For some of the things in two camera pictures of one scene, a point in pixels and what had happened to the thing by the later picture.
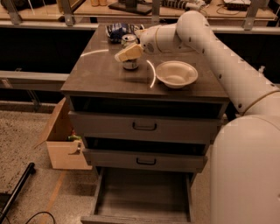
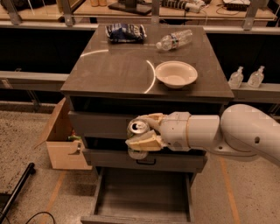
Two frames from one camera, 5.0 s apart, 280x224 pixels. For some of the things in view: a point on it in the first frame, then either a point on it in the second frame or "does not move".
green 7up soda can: (127, 41) to (135, 128)
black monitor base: (132, 6) does not move
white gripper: (148, 40) to (175, 130)
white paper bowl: (175, 73) does not move
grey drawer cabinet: (147, 122) does not move
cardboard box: (65, 148) does not move
